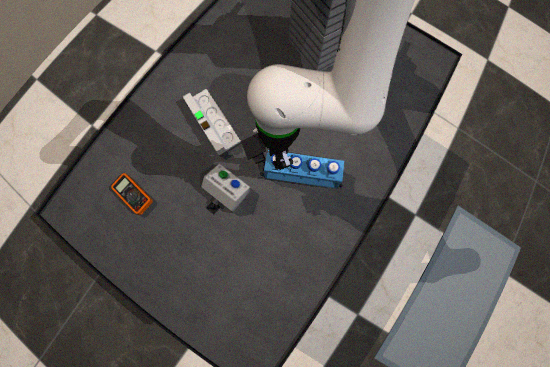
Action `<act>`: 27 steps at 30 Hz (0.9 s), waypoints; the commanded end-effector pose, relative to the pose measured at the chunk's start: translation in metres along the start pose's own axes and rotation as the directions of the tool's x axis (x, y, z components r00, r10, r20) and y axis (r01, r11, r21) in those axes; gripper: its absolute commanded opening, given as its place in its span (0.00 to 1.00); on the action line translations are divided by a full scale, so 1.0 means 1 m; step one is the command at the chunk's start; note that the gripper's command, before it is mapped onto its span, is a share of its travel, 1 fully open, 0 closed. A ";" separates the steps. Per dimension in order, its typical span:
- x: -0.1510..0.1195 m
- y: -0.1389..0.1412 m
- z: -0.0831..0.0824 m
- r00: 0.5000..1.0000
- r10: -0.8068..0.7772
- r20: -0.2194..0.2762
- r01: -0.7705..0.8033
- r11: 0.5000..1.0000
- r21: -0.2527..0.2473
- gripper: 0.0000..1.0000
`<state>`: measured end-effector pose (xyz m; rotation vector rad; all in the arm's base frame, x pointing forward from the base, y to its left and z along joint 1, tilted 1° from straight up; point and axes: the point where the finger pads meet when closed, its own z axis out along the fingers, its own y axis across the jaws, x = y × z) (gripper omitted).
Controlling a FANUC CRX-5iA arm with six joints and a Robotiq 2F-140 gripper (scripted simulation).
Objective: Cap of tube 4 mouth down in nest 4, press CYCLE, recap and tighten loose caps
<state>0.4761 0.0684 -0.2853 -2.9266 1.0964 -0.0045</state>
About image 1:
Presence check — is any black table edge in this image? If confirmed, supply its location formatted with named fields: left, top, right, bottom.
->
left=35, top=0, right=462, bottom=367

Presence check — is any white button panel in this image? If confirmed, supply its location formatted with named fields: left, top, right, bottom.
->
left=202, top=164, right=251, bottom=214

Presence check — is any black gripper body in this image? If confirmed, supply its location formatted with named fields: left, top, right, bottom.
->
left=263, top=142, right=293, bottom=156

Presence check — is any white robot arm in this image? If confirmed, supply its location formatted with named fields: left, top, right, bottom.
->
left=241, top=0, right=415, bottom=164

